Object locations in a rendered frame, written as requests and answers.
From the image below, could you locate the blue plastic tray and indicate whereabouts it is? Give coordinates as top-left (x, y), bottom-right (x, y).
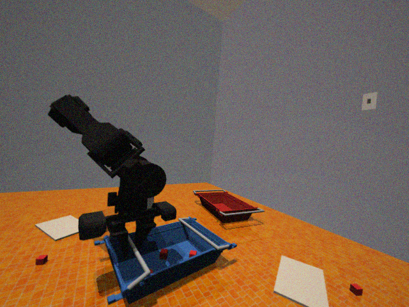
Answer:
top-left (95, 217), bottom-right (237, 305)

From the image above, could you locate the beige flat square slab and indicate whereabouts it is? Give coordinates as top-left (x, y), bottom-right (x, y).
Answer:
top-left (35, 216), bottom-right (79, 241)
top-left (273, 255), bottom-right (328, 307)

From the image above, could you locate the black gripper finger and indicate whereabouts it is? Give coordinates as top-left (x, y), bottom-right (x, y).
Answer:
top-left (107, 226), bottom-right (128, 258)
top-left (134, 220), bottom-right (157, 251)

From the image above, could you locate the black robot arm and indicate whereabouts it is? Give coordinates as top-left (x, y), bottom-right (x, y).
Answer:
top-left (48, 94), bottom-right (166, 198)

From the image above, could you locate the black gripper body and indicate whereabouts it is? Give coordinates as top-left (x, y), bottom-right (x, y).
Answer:
top-left (78, 185), bottom-right (176, 240)

